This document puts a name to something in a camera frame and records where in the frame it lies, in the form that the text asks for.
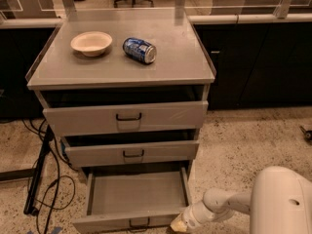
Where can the blue soda can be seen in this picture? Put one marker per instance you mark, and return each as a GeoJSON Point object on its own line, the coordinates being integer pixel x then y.
{"type": "Point", "coordinates": [140, 50]}

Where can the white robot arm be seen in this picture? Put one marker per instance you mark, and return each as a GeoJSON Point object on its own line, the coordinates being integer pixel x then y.
{"type": "Point", "coordinates": [280, 203]}

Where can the yellow foam-wrapped gripper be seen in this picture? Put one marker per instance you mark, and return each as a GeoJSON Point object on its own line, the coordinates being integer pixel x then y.
{"type": "Point", "coordinates": [190, 215]}

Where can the grey bottom drawer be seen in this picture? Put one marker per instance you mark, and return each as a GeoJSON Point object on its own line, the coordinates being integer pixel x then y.
{"type": "Point", "coordinates": [134, 198]}

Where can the black metal stand bar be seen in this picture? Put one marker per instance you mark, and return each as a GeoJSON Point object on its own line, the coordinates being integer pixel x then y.
{"type": "Point", "coordinates": [29, 208]}

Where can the grey middle drawer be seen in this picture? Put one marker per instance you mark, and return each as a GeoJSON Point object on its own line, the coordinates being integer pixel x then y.
{"type": "Point", "coordinates": [130, 148]}

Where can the grey top drawer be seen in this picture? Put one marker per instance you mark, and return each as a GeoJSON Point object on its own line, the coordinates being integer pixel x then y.
{"type": "Point", "coordinates": [114, 112]}

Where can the grey drawer cabinet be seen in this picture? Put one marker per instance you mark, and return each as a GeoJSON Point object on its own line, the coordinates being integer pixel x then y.
{"type": "Point", "coordinates": [181, 63]}

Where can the white paper bowl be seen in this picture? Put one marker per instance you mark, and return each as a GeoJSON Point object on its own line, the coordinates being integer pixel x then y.
{"type": "Point", "coordinates": [92, 43]}

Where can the grey drawer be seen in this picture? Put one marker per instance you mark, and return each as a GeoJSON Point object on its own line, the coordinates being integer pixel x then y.
{"type": "Point", "coordinates": [134, 198]}
{"type": "Point", "coordinates": [114, 112]}
{"type": "Point", "coordinates": [130, 148]}

